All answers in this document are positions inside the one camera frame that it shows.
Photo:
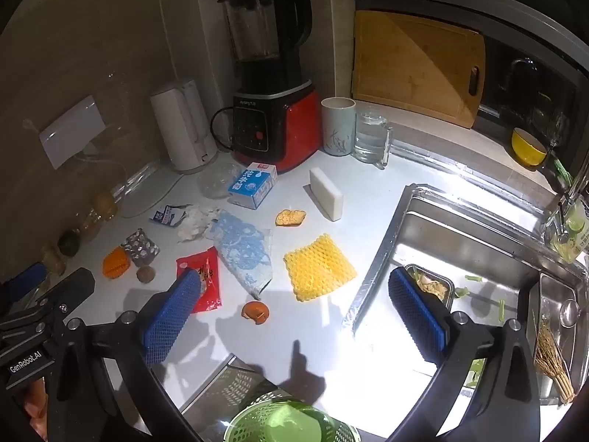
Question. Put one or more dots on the person's left hand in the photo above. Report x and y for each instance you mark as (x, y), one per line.
(36, 405)

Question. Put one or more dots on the torn blue white wrapper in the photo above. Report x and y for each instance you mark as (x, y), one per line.
(165, 215)

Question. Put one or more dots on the white tissue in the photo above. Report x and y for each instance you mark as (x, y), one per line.
(195, 225)

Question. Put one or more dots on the bamboo pot brush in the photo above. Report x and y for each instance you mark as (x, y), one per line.
(550, 359)

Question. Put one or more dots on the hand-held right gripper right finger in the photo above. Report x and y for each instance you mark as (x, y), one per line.
(418, 317)

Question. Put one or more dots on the metal faucet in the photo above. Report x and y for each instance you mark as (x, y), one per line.
(559, 207)

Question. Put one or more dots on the white foam block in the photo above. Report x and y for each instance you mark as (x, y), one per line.
(326, 193)

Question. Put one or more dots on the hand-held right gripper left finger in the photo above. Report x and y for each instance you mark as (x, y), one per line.
(172, 315)

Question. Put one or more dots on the green label bottle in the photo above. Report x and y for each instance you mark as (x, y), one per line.
(573, 235)

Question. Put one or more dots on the green plastic basket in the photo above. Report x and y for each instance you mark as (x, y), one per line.
(294, 419)

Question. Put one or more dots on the small brown nut shell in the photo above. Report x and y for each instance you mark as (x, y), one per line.
(145, 274)

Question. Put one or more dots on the stainless steel sink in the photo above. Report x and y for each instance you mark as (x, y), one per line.
(483, 248)

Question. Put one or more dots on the green vegetable scrap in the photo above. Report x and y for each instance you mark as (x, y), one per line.
(501, 309)
(461, 292)
(474, 278)

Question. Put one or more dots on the white wall socket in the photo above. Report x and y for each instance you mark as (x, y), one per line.
(69, 129)

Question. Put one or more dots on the yellow foam fruit net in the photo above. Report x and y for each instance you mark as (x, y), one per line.
(317, 267)

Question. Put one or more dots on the dark window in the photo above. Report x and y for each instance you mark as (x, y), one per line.
(520, 83)

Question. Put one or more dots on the yellow bowl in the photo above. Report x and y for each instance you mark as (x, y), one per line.
(527, 149)

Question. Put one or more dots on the metal sink drain plug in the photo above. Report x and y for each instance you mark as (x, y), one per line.
(569, 312)

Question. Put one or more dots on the red snack packet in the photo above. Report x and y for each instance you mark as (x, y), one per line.
(211, 285)

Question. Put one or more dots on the metal tray with food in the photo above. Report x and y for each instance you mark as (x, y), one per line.
(437, 285)

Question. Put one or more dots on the dark round jar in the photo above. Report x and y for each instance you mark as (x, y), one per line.
(69, 242)

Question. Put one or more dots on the pale ceramic cup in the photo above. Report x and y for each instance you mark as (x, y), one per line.
(338, 124)

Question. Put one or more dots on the blue patterned plastic bag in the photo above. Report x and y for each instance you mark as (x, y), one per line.
(241, 248)

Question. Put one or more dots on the clear plastic bag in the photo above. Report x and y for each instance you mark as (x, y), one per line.
(214, 184)

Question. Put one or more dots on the wooden cutting board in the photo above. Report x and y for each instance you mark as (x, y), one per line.
(414, 64)

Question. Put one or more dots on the clear glass mug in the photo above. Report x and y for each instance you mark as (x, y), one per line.
(368, 138)

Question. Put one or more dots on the amber glass jar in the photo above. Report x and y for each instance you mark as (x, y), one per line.
(54, 260)
(87, 226)
(103, 203)

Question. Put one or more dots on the blue and white milk carton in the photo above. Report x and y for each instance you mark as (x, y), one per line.
(251, 186)

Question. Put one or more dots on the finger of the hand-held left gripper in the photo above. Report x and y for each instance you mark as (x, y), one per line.
(28, 277)
(73, 283)

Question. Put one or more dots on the white electric kettle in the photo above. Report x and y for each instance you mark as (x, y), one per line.
(179, 119)

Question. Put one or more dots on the black and red blender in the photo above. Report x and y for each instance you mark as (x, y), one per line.
(276, 119)

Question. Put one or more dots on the silver blister pack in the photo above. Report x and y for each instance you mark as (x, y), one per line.
(140, 246)

